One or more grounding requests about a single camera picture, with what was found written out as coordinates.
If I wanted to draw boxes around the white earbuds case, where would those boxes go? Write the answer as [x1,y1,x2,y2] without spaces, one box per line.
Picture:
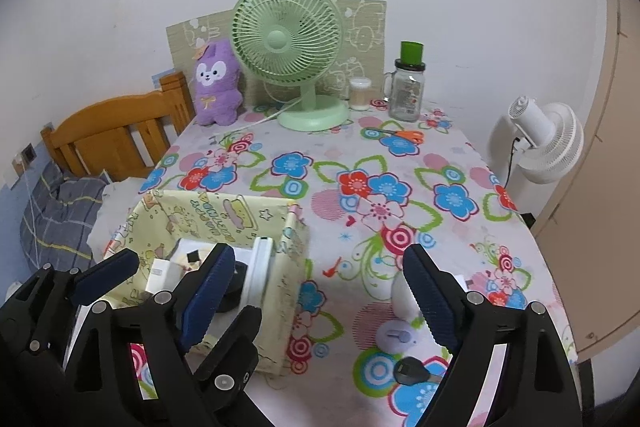
[390,272,422,323]

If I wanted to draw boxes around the small white plug adapter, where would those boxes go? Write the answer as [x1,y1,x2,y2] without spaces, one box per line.
[145,259,186,296]

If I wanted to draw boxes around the white power bank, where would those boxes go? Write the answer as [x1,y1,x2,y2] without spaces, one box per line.
[240,236,273,308]

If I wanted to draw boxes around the lavender round gadget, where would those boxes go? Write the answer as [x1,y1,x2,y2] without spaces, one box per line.
[374,319,416,355]

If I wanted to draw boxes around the black car key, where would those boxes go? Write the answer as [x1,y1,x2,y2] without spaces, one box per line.
[393,357,444,386]

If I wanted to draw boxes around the white 45W charger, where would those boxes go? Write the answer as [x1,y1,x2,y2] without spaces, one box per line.
[217,261,247,313]

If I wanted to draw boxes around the round bear compact mirror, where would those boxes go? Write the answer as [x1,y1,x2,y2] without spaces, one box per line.
[170,249,202,273]

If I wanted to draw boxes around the yellow cartoon fabric storage box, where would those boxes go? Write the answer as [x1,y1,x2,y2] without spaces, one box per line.
[104,190,308,375]

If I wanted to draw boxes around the plaid blue bedding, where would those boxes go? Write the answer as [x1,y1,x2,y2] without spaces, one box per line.
[20,161,110,272]

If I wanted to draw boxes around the wooden chair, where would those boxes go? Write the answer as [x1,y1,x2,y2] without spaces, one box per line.
[41,72,195,181]

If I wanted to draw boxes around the floral tablecloth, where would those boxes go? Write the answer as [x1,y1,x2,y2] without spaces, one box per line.
[141,101,576,426]

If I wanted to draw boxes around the beige door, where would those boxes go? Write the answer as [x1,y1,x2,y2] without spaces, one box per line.
[534,0,639,361]

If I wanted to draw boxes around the orange scissors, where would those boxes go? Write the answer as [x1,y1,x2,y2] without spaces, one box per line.
[386,130,424,145]

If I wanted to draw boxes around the purple plush rabbit toy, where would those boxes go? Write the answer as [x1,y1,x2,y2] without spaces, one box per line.
[193,39,243,126]

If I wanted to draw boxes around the white standing fan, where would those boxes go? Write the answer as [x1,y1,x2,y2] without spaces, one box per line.
[508,95,585,185]

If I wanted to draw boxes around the glass jar green lid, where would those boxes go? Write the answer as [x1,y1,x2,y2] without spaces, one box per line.
[384,41,426,122]

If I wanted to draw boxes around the cotton swab container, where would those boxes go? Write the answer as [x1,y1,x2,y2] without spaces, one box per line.
[348,77,372,110]

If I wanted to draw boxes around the beige cartoon placemat board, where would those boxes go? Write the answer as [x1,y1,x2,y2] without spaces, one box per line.
[166,0,386,106]

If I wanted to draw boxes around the green desk fan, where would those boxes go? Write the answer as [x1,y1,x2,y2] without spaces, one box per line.
[230,0,349,132]

